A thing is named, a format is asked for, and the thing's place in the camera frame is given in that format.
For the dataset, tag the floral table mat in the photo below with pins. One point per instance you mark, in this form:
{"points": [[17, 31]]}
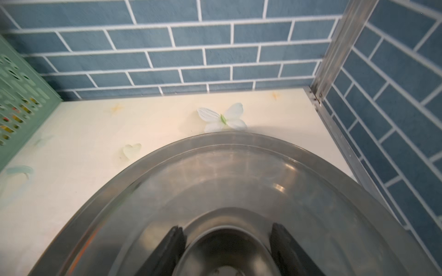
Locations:
{"points": [[84, 144]]}

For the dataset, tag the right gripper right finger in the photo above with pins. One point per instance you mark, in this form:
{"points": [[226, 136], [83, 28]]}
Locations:
{"points": [[289, 256]]}

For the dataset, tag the steel pot lid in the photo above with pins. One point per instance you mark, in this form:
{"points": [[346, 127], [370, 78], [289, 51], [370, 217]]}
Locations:
{"points": [[226, 190]]}

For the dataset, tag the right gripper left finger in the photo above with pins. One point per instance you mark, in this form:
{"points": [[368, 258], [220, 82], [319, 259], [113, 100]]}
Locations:
{"points": [[166, 255]]}

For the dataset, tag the green file organizer rack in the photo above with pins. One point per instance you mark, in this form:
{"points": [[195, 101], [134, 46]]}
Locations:
{"points": [[26, 102]]}

